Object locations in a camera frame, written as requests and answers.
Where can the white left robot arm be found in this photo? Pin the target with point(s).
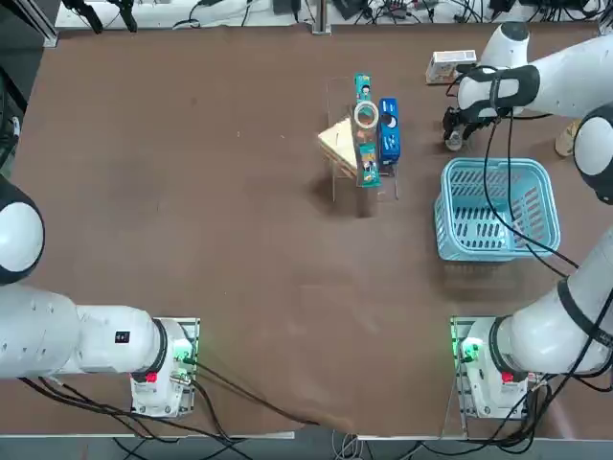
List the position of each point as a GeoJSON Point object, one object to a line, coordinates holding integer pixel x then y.
{"type": "Point", "coordinates": [62, 335]}

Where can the blue Oreo cookie box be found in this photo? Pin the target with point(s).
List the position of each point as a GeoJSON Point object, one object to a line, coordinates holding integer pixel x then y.
{"type": "Point", "coordinates": [389, 134]}

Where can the round metal jar lid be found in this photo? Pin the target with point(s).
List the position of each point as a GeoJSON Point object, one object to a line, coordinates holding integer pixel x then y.
{"type": "Point", "coordinates": [453, 143]}

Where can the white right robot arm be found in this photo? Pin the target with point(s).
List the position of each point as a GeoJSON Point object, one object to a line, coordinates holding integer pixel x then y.
{"type": "Point", "coordinates": [565, 86]}

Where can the white cracker box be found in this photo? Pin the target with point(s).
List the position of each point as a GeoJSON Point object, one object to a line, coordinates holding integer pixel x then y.
{"type": "Point", "coordinates": [447, 64]}

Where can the aluminium frame post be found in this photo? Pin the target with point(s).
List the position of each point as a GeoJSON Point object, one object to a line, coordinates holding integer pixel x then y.
{"type": "Point", "coordinates": [321, 16]}

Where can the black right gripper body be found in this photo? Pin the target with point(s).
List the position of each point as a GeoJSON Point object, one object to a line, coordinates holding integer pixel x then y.
{"type": "Point", "coordinates": [471, 116]}

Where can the triangular wrapped sandwich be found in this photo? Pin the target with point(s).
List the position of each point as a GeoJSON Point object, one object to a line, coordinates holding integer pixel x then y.
{"type": "Point", "coordinates": [340, 144]}

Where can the clear acrylic display shelf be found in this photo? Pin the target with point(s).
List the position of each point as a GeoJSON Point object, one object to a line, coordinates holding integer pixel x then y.
{"type": "Point", "coordinates": [337, 96]}

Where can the teal snack packet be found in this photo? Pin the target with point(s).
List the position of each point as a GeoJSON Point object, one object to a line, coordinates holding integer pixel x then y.
{"type": "Point", "coordinates": [363, 87]}
{"type": "Point", "coordinates": [369, 167]}

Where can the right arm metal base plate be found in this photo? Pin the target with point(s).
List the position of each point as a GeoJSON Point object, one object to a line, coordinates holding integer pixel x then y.
{"type": "Point", "coordinates": [457, 330]}

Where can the light blue plastic basket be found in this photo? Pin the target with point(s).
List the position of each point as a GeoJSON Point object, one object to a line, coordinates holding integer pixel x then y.
{"type": "Point", "coordinates": [498, 211]}

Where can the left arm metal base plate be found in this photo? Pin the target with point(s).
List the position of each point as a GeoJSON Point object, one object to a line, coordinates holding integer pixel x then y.
{"type": "Point", "coordinates": [191, 330]}

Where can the aluminium frame profile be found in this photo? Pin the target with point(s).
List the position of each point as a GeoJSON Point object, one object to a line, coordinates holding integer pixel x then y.
{"type": "Point", "coordinates": [45, 24]}

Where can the glass cookie jar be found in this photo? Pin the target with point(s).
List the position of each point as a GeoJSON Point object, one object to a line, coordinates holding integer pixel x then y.
{"type": "Point", "coordinates": [366, 117]}

